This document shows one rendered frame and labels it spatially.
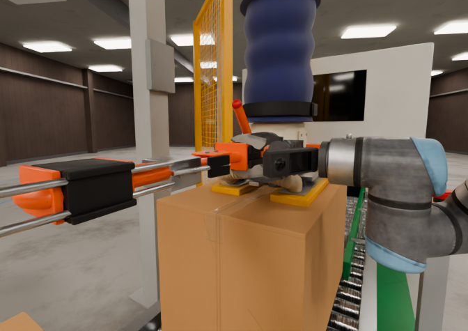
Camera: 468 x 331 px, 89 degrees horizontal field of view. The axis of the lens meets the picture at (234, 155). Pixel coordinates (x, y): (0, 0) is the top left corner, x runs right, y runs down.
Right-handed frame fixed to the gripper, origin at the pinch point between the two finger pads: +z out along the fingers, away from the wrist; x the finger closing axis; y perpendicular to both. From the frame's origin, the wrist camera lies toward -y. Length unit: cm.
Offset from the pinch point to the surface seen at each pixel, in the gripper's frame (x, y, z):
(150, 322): -58, 2, 34
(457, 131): -4, 1480, -366
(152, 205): -45, 59, 99
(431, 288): -45, 47, -46
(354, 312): -63, 49, -24
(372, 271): -57, 72, -30
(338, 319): -62, 41, -19
